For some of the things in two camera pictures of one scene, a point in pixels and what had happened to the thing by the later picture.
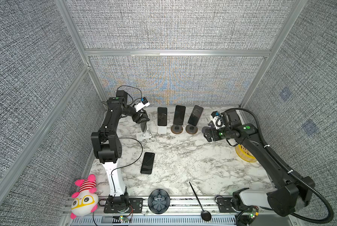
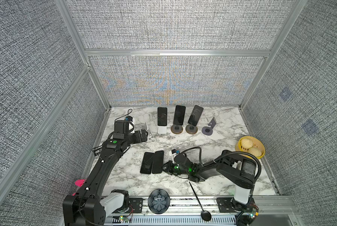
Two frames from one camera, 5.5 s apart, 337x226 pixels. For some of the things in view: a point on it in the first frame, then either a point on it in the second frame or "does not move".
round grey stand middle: [176, 129] does not move
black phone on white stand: [162, 115] does not move
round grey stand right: [191, 129] does not move
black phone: [148, 162] does not move
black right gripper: [213, 131] → [168, 165]
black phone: [143, 126] → [158, 162]
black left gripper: [139, 120] → [138, 139]
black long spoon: [205, 214] does not move
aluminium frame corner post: [62, 7] does not move
